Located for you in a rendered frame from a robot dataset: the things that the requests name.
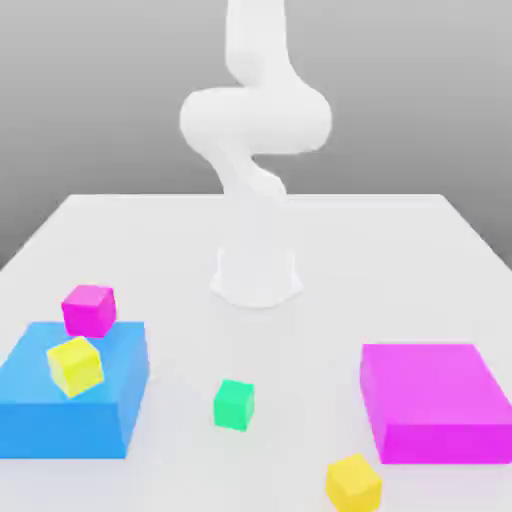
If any small lemon yellow cube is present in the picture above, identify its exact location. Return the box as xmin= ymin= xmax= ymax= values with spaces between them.
xmin=46 ymin=335 xmax=106 ymax=400

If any small green cube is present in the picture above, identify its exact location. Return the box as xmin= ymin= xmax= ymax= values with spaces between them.
xmin=212 ymin=378 xmax=256 ymax=433

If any large magenta box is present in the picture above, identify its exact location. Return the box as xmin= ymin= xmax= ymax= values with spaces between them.
xmin=358 ymin=342 xmax=512 ymax=466

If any small golden yellow cube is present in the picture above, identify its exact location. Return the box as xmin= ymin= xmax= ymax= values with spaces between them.
xmin=324 ymin=452 xmax=384 ymax=512

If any small magenta cube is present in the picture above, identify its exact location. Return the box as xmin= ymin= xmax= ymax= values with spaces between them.
xmin=60 ymin=284 xmax=118 ymax=340

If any large blue box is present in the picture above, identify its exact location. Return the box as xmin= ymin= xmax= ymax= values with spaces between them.
xmin=0 ymin=320 xmax=151 ymax=460

